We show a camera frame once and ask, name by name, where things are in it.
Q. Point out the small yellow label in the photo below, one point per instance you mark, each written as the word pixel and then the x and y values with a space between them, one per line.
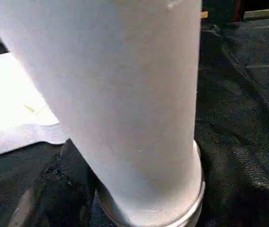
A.
pixel 204 14

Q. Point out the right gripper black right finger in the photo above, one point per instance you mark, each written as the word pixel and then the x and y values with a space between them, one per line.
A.
pixel 243 189

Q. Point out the black work mat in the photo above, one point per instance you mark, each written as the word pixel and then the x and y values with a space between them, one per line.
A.
pixel 248 85

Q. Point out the white plastic table top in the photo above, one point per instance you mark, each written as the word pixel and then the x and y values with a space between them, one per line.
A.
pixel 11 104

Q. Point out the white plastic table leg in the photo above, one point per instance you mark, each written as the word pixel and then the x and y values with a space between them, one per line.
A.
pixel 115 94

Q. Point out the black flat device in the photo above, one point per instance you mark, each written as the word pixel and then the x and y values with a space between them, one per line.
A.
pixel 262 13

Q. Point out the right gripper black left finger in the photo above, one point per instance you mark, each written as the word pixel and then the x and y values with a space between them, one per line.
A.
pixel 58 194

